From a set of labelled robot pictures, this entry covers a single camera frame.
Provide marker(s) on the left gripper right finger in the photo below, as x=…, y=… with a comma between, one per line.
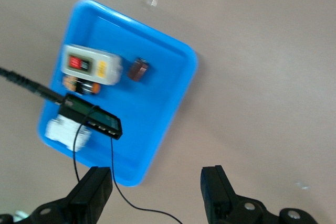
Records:
x=218, y=195

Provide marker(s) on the white circuit breaker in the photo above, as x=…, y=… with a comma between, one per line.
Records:
x=63, y=132

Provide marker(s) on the blue plastic tray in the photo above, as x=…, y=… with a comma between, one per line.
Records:
x=147, y=77

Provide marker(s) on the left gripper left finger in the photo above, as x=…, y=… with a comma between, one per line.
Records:
x=89, y=195

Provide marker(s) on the black orange push button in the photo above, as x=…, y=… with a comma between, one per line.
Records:
x=86, y=87

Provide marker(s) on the small brown black block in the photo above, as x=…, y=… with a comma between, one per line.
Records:
x=137, y=70

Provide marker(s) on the black green USB hub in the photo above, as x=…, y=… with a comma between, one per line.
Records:
x=78, y=107

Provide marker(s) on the grey on-off switch box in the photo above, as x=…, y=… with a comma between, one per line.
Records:
x=110, y=69

